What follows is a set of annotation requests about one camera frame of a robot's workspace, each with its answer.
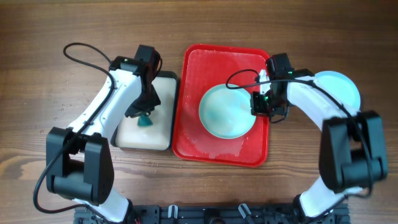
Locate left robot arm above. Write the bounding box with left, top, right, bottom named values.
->
left=33, top=45, right=162, bottom=223

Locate right black cable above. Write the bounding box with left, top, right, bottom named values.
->
left=225, top=68, right=374, bottom=223

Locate light blue plate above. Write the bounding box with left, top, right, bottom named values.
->
left=315, top=70, right=361, bottom=110
left=198, top=84, right=256, bottom=139

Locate red plastic tray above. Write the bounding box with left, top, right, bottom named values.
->
left=172, top=44, right=269, bottom=167

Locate left black cable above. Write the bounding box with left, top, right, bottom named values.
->
left=32, top=42, right=118, bottom=215

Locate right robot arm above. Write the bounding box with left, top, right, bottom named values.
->
left=251, top=53, right=388, bottom=223

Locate green and yellow sponge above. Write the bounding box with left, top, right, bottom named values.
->
left=137, top=113, right=153, bottom=127

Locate black tray with soapy water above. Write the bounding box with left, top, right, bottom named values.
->
left=111, top=71, right=179, bottom=151

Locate black cable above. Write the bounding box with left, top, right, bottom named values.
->
left=225, top=68, right=374, bottom=223
left=32, top=42, right=118, bottom=215

